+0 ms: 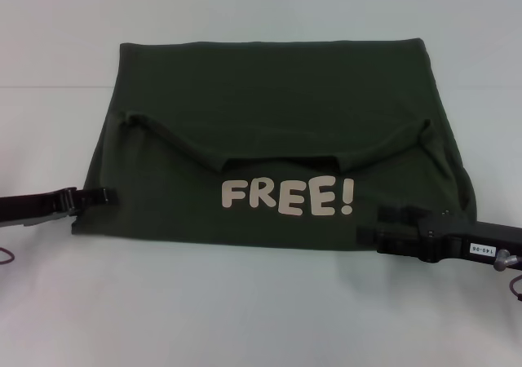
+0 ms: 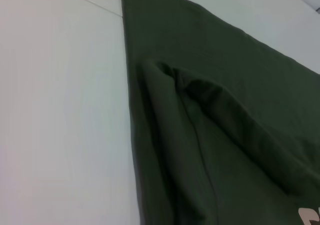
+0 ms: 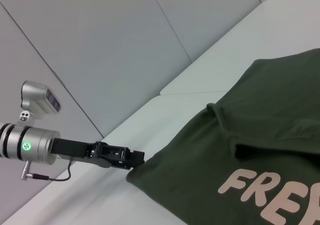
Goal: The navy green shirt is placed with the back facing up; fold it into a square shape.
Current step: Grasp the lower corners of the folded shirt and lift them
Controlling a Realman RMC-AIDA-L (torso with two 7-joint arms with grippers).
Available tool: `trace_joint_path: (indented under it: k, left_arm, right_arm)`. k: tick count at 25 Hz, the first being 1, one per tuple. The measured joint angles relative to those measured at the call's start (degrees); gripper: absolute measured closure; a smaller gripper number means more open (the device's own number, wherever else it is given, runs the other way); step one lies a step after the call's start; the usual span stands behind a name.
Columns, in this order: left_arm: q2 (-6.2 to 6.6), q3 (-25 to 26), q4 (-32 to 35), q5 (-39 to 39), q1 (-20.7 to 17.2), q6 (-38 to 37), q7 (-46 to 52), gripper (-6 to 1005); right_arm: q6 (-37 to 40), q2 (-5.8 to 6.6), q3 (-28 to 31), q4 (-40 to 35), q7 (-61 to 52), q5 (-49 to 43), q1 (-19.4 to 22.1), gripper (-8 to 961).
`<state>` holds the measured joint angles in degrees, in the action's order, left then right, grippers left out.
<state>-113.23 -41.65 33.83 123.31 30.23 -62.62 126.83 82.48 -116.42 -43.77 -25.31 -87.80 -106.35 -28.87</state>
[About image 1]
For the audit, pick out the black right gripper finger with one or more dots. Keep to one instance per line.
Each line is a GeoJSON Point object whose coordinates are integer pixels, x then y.
{"type": "Point", "coordinates": [383, 238]}
{"type": "Point", "coordinates": [397, 215]}

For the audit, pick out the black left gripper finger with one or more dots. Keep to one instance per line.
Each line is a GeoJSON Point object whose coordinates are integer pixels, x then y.
{"type": "Point", "coordinates": [98, 197]}

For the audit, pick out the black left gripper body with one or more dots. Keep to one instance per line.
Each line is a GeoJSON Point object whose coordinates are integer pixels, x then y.
{"type": "Point", "coordinates": [36, 208]}

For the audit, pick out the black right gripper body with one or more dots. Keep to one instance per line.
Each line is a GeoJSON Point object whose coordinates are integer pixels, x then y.
{"type": "Point", "coordinates": [469, 240]}

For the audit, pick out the dark green t-shirt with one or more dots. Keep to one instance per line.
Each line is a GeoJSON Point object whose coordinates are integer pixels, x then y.
{"type": "Point", "coordinates": [265, 98]}

